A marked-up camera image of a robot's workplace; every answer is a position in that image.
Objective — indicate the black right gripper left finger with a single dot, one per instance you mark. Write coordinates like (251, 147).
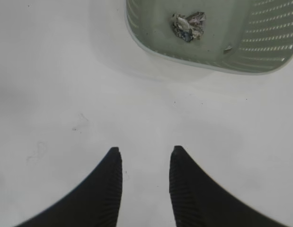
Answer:
(95, 202)

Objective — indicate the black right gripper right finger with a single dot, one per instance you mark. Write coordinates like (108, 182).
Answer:
(198, 201)

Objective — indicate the paper ball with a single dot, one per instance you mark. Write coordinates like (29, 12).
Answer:
(188, 28)

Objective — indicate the pale green plastic basket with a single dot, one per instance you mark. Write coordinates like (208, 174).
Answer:
(239, 36)

